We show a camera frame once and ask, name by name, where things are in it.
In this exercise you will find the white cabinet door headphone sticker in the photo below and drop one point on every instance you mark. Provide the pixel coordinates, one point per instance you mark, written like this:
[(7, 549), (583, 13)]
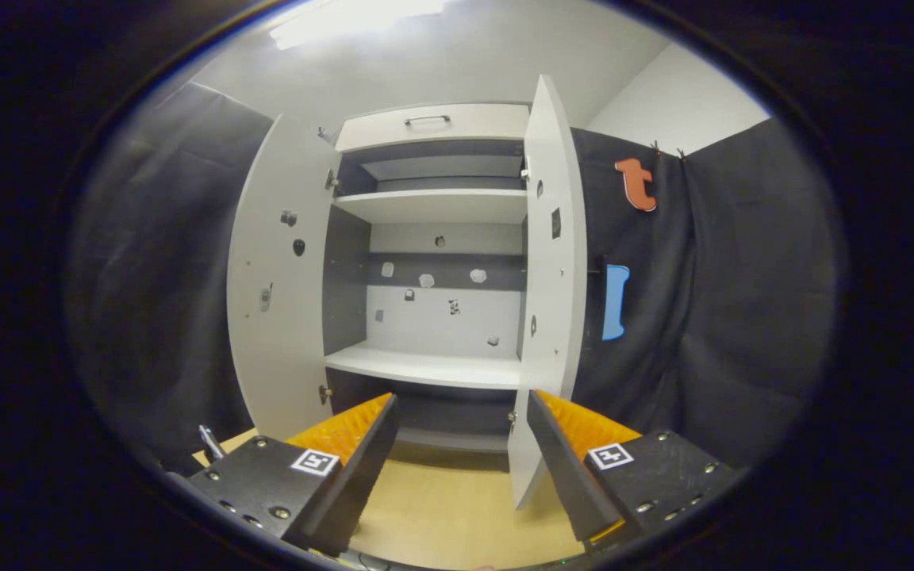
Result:
[(554, 317)]

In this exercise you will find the black backdrop cloth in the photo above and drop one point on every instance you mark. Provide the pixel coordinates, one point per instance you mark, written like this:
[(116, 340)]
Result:
[(743, 317)]

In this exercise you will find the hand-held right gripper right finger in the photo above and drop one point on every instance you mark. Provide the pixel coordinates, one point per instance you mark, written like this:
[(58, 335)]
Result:
[(564, 468)]

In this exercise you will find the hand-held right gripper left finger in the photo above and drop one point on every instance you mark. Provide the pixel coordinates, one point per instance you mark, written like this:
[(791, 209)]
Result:
[(358, 476)]

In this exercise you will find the white grey cabinet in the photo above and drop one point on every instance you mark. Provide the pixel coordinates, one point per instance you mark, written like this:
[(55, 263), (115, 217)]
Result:
[(425, 369)]

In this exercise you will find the white cabinet door camera sticker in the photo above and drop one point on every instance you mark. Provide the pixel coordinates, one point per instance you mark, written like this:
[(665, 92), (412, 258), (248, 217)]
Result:
[(282, 317)]

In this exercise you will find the small silver metal clamp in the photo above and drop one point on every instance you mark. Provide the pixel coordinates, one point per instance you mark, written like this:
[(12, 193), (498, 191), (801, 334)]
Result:
[(211, 442)]

